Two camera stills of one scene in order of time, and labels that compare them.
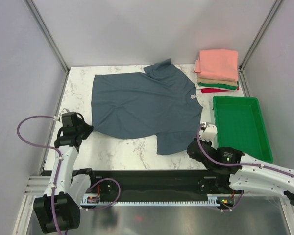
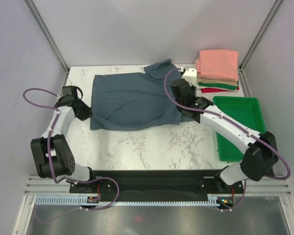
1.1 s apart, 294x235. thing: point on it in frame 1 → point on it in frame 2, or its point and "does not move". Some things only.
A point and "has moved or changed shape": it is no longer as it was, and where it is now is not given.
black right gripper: (208, 144) → (192, 88)
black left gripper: (88, 129) → (87, 113)
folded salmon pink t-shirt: (217, 64) does not move
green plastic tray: (239, 123) does not move
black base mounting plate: (159, 182) does not move
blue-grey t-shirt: (161, 103) has moved or changed shape
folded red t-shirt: (213, 90) does not move
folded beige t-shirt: (202, 80) does not move
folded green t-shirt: (218, 85) does not move
